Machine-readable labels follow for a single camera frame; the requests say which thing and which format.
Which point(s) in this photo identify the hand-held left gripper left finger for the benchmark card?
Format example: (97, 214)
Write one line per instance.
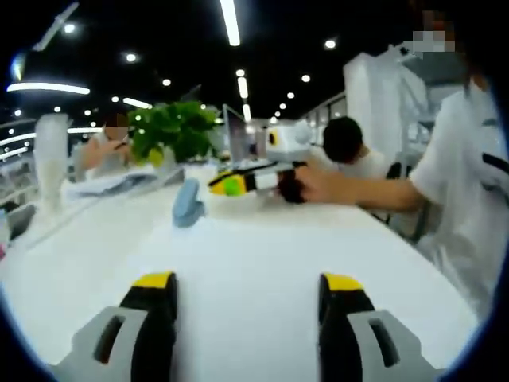
(127, 342)

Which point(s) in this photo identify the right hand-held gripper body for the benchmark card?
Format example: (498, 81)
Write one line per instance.
(288, 143)

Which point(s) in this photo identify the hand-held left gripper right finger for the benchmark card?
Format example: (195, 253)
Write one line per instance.
(358, 342)

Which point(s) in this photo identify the light blue stapler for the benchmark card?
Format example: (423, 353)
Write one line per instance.
(189, 203)

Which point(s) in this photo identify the white paper sheet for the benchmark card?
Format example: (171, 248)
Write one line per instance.
(246, 254)

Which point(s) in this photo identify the person's right hand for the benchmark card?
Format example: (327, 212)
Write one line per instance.
(314, 187)

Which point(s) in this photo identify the green potted plant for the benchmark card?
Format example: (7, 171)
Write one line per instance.
(175, 127)

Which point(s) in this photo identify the white cabinet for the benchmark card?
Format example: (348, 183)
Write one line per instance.
(378, 103)

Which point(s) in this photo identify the stack of documents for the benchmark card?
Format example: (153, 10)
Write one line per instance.
(119, 183)

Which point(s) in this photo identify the white column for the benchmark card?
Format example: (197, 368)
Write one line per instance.
(51, 159)

